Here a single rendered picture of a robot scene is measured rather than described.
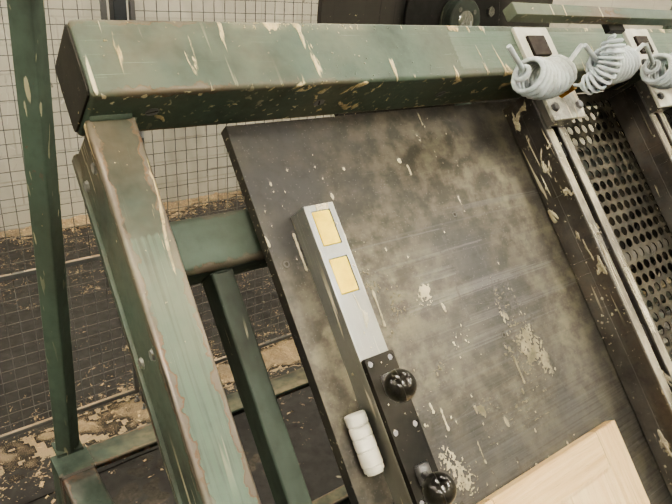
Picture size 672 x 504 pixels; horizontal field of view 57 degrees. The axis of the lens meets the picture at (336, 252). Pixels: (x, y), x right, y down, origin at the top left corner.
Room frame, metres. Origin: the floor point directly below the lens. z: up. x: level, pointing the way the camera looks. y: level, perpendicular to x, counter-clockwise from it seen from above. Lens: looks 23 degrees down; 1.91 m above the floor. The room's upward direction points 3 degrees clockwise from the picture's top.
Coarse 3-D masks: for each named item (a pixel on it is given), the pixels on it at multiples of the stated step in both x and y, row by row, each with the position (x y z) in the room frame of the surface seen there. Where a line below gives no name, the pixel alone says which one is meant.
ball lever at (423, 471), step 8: (424, 464) 0.62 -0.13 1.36; (416, 472) 0.61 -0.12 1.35; (424, 472) 0.60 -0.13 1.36; (432, 472) 0.54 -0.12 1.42; (440, 472) 0.54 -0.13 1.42; (424, 480) 0.53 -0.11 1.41; (432, 480) 0.52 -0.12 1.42; (440, 480) 0.52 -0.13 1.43; (448, 480) 0.52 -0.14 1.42; (424, 488) 0.52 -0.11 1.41; (432, 488) 0.52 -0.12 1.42; (440, 488) 0.52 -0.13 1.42; (448, 488) 0.52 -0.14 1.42; (456, 488) 0.52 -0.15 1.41; (424, 496) 0.52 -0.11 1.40; (432, 496) 0.51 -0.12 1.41; (440, 496) 0.51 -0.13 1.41; (448, 496) 0.51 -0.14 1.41
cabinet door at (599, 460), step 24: (600, 432) 0.83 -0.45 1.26; (552, 456) 0.77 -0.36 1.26; (576, 456) 0.78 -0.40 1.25; (600, 456) 0.80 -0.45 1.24; (624, 456) 0.82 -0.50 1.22; (528, 480) 0.71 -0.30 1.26; (552, 480) 0.73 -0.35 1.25; (576, 480) 0.75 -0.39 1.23; (600, 480) 0.77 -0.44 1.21; (624, 480) 0.79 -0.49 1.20
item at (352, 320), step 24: (312, 216) 0.79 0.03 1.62; (336, 216) 0.81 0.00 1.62; (312, 240) 0.78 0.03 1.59; (312, 264) 0.78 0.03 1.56; (336, 288) 0.74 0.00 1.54; (360, 288) 0.76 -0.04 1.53; (336, 312) 0.73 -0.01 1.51; (360, 312) 0.73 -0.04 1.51; (336, 336) 0.73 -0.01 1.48; (360, 336) 0.71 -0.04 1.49; (360, 360) 0.69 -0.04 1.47; (360, 384) 0.68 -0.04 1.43; (360, 408) 0.68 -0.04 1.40; (384, 432) 0.64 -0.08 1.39; (384, 456) 0.64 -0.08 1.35
